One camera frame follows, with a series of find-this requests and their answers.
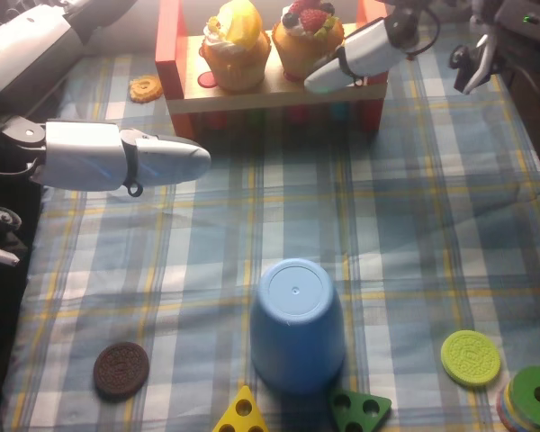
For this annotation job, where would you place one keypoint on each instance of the strawberry blueberry cupcake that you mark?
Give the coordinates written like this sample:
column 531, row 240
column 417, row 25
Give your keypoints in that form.
column 301, row 49

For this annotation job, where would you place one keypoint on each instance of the green triangle block with holes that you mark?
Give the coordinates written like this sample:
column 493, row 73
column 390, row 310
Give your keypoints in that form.
column 357, row 411

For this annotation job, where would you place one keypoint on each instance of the red round peg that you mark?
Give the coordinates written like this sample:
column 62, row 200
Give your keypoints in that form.
column 204, row 81

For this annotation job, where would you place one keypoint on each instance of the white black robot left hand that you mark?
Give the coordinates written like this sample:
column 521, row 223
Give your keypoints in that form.
column 81, row 153

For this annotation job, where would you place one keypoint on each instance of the yellow triangle block with holes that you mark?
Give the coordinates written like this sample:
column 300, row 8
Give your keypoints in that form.
column 242, row 416

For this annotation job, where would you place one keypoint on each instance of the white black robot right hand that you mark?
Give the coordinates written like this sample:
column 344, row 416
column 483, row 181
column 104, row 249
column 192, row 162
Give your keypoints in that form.
column 364, row 54

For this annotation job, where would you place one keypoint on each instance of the blue plastic cup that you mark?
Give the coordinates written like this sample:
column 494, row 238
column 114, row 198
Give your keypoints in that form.
column 297, row 333

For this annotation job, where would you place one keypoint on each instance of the stacked coloured wooden rings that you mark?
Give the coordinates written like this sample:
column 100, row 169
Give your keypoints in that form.
column 507, row 411

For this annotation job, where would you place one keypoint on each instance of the red wooden peg bench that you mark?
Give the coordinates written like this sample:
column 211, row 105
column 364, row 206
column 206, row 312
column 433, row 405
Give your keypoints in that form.
column 270, row 99

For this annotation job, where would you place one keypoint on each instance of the lime green sandwich cookie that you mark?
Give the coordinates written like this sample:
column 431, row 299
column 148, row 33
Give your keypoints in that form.
column 471, row 357

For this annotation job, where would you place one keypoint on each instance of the yellow flower-shaped biscuit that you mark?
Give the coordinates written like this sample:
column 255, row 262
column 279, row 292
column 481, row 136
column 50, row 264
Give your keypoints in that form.
column 145, row 89

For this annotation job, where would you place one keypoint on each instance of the blue plaid tablecloth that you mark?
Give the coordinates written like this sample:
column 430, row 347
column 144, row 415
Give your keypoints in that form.
column 387, row 202

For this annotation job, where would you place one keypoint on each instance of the brown sandwich cookie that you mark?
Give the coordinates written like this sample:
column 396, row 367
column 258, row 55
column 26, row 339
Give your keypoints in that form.
column 121, row 370

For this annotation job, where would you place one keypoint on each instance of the lemon slice cupcake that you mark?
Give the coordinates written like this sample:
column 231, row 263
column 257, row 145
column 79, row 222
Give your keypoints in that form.
column 236, row 63

